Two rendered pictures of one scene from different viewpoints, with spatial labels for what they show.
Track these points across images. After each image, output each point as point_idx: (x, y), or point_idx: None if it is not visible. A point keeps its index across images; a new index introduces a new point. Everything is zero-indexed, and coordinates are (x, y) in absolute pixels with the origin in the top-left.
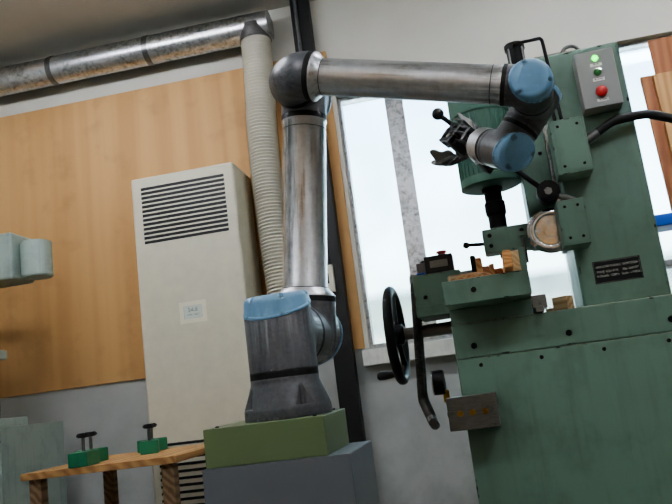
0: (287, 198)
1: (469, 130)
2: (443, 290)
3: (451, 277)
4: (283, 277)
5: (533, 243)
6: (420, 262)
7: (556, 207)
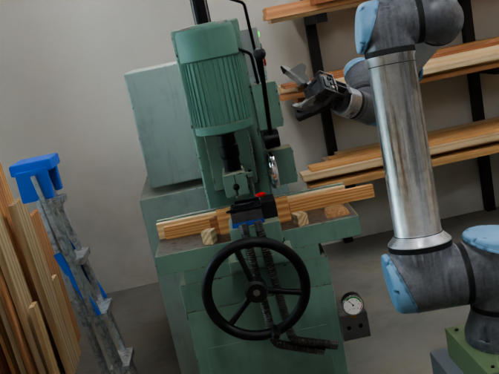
0: (426, 139)
1: (349, 87)
2: (359, 222)
3: (307, 214)
4: (434, 222)
5: (278, 181)
6: (259, 206)
7: (289, 151)
